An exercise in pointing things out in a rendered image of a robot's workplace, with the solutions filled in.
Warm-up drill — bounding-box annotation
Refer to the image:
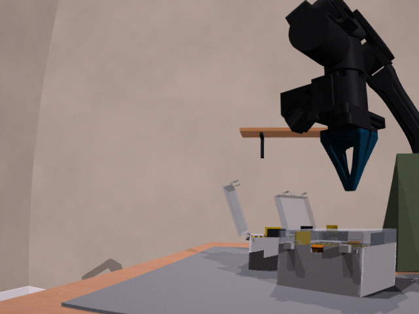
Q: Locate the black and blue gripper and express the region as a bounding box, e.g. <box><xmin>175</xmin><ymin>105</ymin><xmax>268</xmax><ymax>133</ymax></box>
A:
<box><xmin>307</xmin><ymin>70</ymin><xmax>386</xmax><ymax>191</ymax></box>

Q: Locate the grey flat mat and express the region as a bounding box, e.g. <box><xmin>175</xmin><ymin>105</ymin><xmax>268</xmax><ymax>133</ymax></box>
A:
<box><xmin>62</xmin><ymin>247</ymin><xmax>419</xmax><ymax>314</ymax></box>

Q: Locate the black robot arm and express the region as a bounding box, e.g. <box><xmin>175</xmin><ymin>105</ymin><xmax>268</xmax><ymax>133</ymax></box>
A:
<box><xmin>280</xmin><ymin>0</ymin><xmax>419</xmax><ymax>153</ymax></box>

